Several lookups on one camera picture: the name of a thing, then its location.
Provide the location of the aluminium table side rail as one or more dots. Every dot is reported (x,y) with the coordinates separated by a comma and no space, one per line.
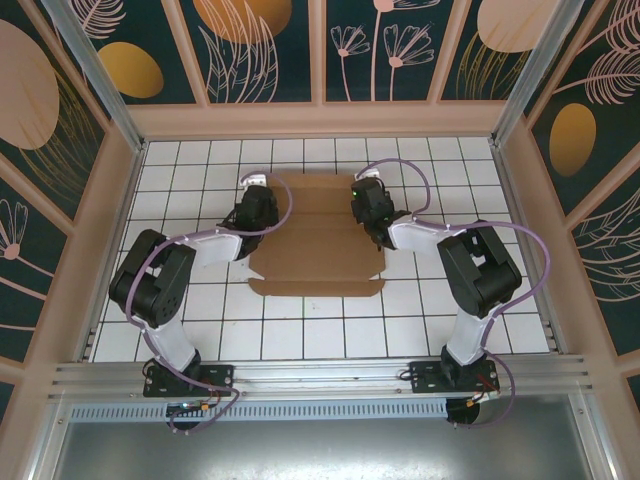
(530,250)
(112,250)

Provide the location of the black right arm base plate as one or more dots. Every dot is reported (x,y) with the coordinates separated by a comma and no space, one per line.
(425,377)

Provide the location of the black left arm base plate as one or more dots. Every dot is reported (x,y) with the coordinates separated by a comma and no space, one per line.
(215,377)

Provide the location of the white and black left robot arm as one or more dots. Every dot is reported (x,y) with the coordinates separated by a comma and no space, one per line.
(165,340)

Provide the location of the grey sheet metal panel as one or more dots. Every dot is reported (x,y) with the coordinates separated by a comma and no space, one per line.
(320,450)

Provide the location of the brown cardboard paper box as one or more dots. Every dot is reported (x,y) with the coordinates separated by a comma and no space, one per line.
(320,250)

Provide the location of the aluminium frame post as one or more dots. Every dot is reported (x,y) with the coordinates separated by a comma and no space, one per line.
(95,70)
(540,70)

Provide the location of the aluminium mounting rail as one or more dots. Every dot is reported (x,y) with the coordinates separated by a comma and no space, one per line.
(320,372)

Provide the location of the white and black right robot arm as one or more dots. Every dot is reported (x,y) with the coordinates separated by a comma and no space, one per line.
(467,335)

